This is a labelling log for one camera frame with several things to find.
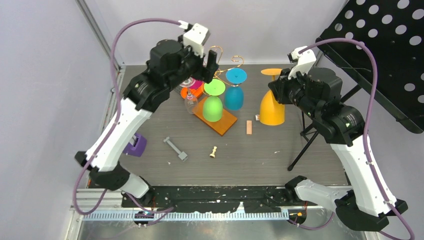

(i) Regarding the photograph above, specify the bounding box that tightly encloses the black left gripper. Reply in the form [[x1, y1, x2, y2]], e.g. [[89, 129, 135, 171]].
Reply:
[[166, 35, 219, 91]]

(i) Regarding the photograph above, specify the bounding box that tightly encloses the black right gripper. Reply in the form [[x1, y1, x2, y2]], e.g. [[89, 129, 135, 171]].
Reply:
[[269, 65, 321, 120]]

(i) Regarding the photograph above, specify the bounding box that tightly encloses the yellow plastic wine glass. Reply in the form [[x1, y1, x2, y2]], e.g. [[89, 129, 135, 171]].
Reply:
[[258, 68, 286, 127]]

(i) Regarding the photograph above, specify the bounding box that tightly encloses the blue plastic wine glass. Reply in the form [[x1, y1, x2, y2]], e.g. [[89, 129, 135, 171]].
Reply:
[[224, 68, 247, 111]]

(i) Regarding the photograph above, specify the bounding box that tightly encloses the clear stemmed wine glass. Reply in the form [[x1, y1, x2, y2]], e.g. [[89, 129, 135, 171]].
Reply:
[[179, 77, 198, 114]]

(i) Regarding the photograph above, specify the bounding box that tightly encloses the green plastic wine glass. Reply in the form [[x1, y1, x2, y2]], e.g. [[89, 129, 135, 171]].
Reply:
[[202, 78, 226, 123]]

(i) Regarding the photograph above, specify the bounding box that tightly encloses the gold rack with wooden base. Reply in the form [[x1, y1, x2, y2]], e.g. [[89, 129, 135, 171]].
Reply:
[[194, 55, 245, 137]]

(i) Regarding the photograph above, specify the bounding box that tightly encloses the pink plastic wine glass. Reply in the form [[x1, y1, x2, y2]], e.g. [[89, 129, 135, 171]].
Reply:
[[189, 79, 204, 90]]

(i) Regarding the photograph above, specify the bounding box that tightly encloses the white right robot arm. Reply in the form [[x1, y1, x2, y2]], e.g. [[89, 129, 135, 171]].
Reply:
[[268, 67, 408, 232]]

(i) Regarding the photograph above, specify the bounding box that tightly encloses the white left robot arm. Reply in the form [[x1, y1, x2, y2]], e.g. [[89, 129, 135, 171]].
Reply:
[[75, 39, 219, 207]]

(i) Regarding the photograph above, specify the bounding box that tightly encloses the orange plastic U-shaped toy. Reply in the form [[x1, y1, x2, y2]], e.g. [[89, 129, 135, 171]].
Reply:
[[180, 86, 203, 99]]

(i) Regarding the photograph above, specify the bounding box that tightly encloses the small wooden block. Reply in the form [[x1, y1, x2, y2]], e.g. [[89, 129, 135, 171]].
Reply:
[[246, 120, 253, 135]]

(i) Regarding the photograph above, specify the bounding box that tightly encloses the white chess piece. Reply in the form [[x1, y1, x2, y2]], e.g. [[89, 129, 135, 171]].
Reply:
[[209, 146, 218, 158]]

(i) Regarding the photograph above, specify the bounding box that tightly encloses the grey metal T-shaped part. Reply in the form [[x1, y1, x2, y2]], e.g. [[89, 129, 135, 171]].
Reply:
[[163, 136, 188, 162]]

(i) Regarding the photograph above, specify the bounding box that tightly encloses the black music stand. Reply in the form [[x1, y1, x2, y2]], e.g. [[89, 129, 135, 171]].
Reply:
[[287, 0, 424, 172]]

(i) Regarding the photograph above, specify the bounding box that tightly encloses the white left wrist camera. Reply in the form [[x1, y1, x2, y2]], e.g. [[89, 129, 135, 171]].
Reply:
[[178, 20, 211, 58]]

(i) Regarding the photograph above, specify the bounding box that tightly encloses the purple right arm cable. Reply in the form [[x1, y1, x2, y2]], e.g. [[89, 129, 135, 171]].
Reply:
[[287, 38, 416, 240]]

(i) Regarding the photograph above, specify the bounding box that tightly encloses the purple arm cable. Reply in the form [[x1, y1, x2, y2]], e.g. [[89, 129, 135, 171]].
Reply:
[[72, 18, 190, 223], [287, 38, 416, 240]]

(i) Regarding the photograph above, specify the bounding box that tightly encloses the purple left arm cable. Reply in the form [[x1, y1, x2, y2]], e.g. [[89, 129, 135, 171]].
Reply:
[[72, 18, 190, 223]]

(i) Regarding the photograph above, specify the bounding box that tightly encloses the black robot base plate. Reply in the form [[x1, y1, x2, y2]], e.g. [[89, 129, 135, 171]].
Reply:
[[138, 185, 313, 214]]

